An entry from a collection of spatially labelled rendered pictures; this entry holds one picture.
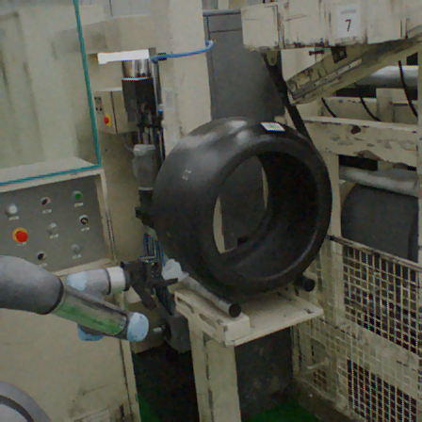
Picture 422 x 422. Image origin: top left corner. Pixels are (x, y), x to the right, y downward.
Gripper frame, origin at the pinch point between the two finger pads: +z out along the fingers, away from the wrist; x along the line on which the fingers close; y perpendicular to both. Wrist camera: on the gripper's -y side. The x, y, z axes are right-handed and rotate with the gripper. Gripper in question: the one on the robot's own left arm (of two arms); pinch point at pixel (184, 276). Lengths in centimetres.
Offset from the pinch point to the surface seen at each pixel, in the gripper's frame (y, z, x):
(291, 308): -15.8, 37.9, -3.8
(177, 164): 34.0, -1.1, 2.5
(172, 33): 73, 8, 26
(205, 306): -13.2, 10.0, 4.6
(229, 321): -13.1, 10.5, -9.6
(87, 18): 106, 75, 332
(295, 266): 1.9, 32.7, -11.8
